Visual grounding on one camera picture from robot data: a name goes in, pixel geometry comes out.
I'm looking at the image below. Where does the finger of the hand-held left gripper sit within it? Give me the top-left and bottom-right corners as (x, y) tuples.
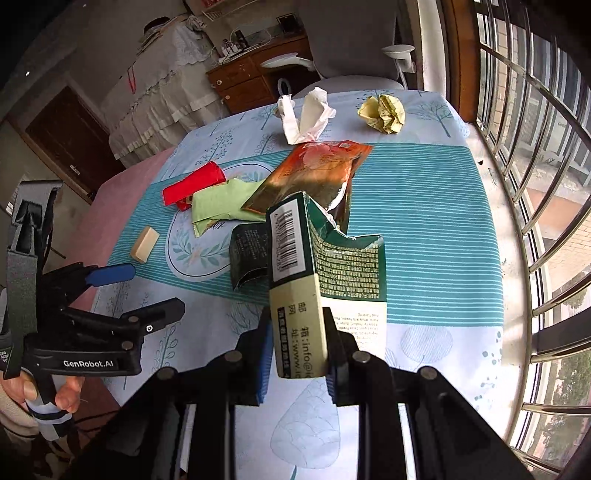
(58, 296), (187, 344)
(39, 262), (137, 301)

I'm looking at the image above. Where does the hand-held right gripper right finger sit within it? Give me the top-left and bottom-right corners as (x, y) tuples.
(321, 307), (536, 480)

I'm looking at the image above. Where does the wooden desk with drawers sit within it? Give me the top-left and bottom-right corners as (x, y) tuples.
(205, 34), (315, 116)

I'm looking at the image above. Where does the dark green foil pouch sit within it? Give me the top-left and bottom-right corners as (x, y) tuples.
(229, 223), (271, 292)

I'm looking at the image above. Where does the green box with barcode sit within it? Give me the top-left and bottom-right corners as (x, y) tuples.
(265, 191), (387, 380)

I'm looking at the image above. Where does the person's left forearm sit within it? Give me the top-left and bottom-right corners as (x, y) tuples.
(0, 388), (40, 437)

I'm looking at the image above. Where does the pale curtain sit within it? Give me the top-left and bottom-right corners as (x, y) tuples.
(413, 0), (451, 93)

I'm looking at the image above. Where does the light green packet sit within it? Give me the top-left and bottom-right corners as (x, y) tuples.
(190, 178), (269, 238)

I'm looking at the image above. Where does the person's left hand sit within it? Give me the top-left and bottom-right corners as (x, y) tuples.
(0, 373), (85, 416)

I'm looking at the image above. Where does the red packet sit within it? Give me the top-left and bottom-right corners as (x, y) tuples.
(163, 161), (227, 210)

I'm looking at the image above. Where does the orange snack bag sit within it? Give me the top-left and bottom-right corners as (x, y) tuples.
(241, 141), (374, 234)

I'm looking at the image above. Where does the tree print tablecloth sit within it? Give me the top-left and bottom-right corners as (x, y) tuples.
(90, 89), (506, 480)

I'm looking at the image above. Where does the dark wooden door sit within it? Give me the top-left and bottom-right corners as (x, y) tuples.
(7, 85), (125, 204)

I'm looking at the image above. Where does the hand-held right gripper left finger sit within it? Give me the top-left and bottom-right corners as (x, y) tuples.
(65, 307), (278, 480)

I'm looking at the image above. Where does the yellow paper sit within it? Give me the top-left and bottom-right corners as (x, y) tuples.
(357, 93), (408, 136)

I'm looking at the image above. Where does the wooden window frame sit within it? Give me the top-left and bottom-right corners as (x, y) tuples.
(438, 0), (483, 125)

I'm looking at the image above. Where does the beige rectangular block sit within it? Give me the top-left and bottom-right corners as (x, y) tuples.
(130, 226), (161, 264)

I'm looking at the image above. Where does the white tissue paper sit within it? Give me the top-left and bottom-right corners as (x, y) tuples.
(276, 86), (336, 146)

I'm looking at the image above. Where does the pink bedsheet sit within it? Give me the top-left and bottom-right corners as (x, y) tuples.
(44, 148), (175, 305)

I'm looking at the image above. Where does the grey office chair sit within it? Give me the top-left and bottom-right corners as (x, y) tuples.
(260, 0), (416, 100)

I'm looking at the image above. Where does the white lace furniture cover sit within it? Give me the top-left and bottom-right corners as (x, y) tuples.
(99, 14), (232, 169)

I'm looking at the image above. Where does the white power strip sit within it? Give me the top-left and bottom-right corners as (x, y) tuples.
(217, 48), (259, 63)

